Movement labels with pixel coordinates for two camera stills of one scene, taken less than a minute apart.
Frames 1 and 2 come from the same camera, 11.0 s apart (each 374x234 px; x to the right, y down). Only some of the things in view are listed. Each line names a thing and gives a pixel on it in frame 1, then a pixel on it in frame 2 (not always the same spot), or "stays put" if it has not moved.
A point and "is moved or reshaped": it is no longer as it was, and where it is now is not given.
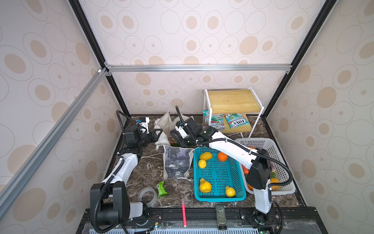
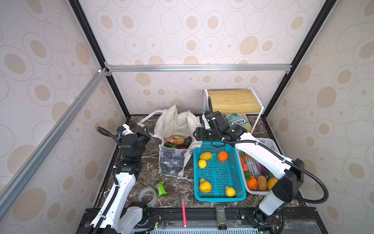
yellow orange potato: (274, 180) stays put
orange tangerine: (222, 157) stays put
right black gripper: (179, 139) → (201, 131)
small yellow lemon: (202, 163) stays put
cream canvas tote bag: (176, 159) is moved or reshaped
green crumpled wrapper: (161, 189) stays put
